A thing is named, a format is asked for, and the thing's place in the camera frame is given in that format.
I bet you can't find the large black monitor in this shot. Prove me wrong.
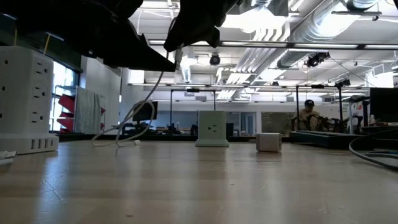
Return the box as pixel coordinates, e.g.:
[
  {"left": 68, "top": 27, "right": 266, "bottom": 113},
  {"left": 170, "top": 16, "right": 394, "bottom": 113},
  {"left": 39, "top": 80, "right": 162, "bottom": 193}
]
[{"left": 369, "top": 87, "right": 398, "bottom": 124}]

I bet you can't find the black flat power strip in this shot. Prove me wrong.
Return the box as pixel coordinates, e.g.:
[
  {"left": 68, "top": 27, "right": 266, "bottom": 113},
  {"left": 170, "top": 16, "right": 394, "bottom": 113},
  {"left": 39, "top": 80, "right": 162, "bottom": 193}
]
[{"left": 289, "top": 129, "right": 364, "bottom": 149}]

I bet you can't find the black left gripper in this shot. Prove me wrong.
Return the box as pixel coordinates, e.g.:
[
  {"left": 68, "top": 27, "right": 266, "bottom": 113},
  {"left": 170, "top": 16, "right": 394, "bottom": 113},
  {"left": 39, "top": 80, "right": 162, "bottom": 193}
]
[{"left": 0, "top": 0, "right": 177, "bottom": 73}]

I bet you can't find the black camera cluster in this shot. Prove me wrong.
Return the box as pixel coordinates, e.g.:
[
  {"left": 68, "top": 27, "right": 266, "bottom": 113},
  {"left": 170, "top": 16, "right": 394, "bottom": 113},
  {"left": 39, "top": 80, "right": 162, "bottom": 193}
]
[{"left": 304, "top": 52, "right": 331, "bottom": 68}]

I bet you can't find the pale green cube power strip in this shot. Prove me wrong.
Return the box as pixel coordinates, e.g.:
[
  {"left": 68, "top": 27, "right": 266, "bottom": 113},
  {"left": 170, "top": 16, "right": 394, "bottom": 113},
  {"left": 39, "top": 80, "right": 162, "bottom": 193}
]
[{"left": 194, "top": 110, "right": 230, "bottom": 148}]

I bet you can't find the white USB wall charger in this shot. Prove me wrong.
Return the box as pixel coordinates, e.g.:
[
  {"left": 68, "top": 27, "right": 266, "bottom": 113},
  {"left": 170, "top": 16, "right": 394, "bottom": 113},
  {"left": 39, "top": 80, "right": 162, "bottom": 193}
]
[{"left": 256, "top": 133, "right": 283, "bottom": 153}]

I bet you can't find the person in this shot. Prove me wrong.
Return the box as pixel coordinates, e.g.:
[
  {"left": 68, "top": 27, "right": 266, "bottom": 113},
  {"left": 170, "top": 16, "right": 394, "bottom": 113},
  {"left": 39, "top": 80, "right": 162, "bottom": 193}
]
[{"left": 292, "top": 99, "right": 322, "bottom": 132}]

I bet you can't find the black dome camera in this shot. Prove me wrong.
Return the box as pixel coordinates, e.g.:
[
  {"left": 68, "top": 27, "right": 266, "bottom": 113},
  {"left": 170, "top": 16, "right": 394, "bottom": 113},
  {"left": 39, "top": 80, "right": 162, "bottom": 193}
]
[{"left": 209, "top": 52, "right": 221, "bottom": 67}]

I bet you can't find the grey panel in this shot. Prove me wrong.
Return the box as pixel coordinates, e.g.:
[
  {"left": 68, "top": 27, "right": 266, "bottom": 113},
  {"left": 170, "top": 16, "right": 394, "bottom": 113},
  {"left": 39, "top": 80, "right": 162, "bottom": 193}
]
[{"left": 73, "top": 86, "right": 103, "bottom": 135}]

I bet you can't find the white tower power strip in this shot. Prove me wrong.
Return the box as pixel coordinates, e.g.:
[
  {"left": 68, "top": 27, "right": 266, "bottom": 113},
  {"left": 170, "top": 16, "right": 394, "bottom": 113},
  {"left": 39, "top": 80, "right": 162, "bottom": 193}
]
[{"left": 0, "top": 45, "right": 60, "bottom": 155}]

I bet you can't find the small black monitor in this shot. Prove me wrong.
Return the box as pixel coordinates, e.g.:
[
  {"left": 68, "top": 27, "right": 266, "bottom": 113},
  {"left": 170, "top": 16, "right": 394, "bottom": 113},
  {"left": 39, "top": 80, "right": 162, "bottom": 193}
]
[{"left": 132, "top": 101, "right": 159, "bottom": 123}]

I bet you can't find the red bin rack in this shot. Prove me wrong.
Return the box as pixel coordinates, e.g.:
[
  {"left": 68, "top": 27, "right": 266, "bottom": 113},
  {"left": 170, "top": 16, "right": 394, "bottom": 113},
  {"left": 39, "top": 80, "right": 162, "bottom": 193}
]
[{"left": 57, "top": 94, "right": 106, "bottom": 134}]

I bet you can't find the black USB cable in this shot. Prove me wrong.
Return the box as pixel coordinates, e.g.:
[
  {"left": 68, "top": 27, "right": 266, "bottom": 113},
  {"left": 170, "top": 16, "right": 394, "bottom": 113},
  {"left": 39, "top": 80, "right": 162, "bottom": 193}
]
[{"left": 348, "top": 128, "right": 398, "bottom": 172}]

